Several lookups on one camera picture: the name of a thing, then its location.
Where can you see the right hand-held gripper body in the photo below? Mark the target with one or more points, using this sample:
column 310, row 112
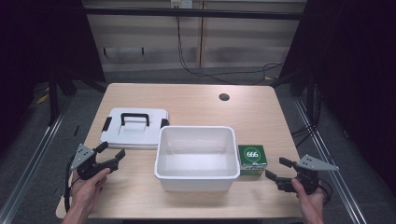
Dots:
column 308, row 177

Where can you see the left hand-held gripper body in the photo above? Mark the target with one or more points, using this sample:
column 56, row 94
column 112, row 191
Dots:
column 88, row 166

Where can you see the green cardboard box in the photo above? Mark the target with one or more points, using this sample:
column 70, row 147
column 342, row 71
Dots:
column 252, row 154

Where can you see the white plastic storage box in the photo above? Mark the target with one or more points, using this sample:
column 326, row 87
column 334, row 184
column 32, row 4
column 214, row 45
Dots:
column 196, row 163

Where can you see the person's right hand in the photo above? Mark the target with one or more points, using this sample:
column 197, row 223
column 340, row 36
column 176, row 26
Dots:
column 309, row 203

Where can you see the person's left hand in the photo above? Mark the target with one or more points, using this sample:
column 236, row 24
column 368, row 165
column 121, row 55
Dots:
column 85, row 193

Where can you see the black metal stand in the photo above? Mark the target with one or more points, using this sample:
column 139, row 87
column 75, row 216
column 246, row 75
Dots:
column 53, row 102
column 310, row 99

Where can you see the black curtain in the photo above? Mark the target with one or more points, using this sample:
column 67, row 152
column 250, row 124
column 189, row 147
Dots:
column 355, row 62
column 40, row 43

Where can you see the black horizontal bar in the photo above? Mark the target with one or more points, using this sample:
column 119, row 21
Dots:
column 186, row 13

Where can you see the aluminium floor rail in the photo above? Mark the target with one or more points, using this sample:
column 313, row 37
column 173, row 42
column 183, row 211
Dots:
column 330, row 155
column 34, row 158

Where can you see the white wall socket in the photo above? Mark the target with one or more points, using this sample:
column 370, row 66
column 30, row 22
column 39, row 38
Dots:
column 181, row 3

